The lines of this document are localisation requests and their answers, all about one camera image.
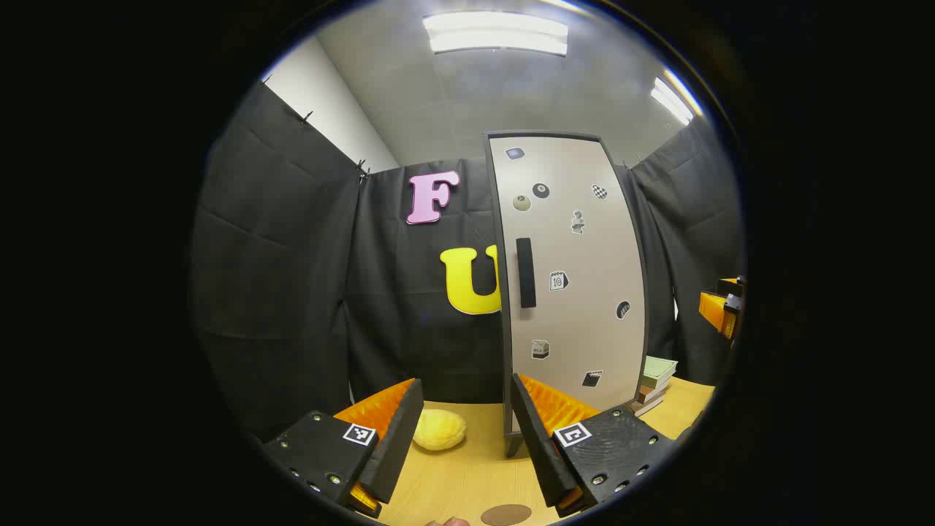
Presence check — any yellow lemon toy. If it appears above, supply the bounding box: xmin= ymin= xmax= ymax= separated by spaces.
xmin=413 ymin=408 xmax=468 ymax=451

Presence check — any large ceiling light panel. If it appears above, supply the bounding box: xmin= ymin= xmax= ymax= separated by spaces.
xmin=422 ymin=11 xmax=569 ymax=57

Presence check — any beige cabinet door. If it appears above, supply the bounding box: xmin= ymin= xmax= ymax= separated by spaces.
xmin=488 ymin=134 xmax=649 ymax=439

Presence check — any black backdrop cloth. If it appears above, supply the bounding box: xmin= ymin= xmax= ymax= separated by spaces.
xmin=191 ymin=79 xmax=746 ymax=439

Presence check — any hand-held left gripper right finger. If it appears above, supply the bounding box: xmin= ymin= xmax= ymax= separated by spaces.
xmin=510 ymin=373 xmax=676 ymax=518

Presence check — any dark grey cabinet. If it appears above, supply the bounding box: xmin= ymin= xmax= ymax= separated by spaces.
xmin=482 ymin=130 xmax=651 ymax=460

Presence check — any brown round coaster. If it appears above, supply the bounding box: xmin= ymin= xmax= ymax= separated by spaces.
xmin=480 ymin=504 xmax=533 ymax=526

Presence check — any green notebook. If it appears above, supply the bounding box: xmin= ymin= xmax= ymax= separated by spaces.
xmin=643 ymin=356 xmax=679 ymax=392

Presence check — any black cabinet door handle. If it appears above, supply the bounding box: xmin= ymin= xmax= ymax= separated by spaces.
xmin=516 ymin=237 xmax=537 ymax=309

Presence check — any narrow ceiling light panel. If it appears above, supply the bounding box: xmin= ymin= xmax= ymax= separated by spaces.
xmin=650 ymin=69 xmax=703 ymax=126

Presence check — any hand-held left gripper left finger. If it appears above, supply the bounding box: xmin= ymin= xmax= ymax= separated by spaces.
xmin=263 ymin=378 xmax=424 ymax=519

